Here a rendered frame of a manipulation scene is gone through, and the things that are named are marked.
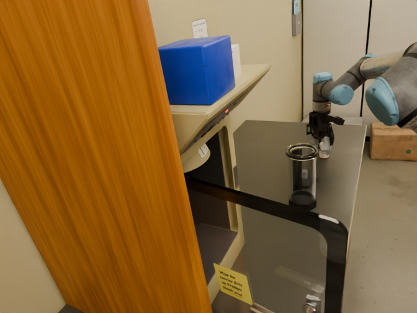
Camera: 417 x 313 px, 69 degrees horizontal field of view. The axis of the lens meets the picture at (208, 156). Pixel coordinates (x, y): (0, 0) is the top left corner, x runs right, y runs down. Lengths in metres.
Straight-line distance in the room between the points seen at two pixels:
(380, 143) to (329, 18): 1.33
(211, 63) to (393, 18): 3.09
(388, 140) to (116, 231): 3.06
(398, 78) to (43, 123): 0.78
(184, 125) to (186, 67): 0.09
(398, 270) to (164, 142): 2.09
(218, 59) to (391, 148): 3.05
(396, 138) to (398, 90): 2.55
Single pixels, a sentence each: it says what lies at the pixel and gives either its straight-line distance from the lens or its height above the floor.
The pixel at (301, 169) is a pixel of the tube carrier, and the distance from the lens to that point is 1.07.
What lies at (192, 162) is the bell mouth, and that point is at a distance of 0.71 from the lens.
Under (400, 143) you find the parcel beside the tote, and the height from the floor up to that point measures 0.19.
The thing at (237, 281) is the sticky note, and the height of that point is 1.18.
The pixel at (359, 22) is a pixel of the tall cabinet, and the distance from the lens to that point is 3.51.
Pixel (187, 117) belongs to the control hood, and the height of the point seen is 1.50.
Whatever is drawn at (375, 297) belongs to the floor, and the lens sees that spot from 2.18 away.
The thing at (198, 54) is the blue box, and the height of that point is 1.59.
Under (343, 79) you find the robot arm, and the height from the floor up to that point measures 1.33.
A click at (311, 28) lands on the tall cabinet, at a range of 3.57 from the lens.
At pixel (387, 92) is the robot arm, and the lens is 0.87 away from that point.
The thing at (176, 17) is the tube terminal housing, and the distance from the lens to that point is 0.61.
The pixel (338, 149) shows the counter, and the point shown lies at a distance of 1.59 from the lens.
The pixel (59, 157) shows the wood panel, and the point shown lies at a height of 1.45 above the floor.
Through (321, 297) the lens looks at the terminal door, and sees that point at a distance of 0.53.
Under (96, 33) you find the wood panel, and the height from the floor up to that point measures 1.64.
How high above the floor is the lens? 1.66
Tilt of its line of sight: 27 degrees down
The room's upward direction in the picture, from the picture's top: 9 degrees counter-clockwise
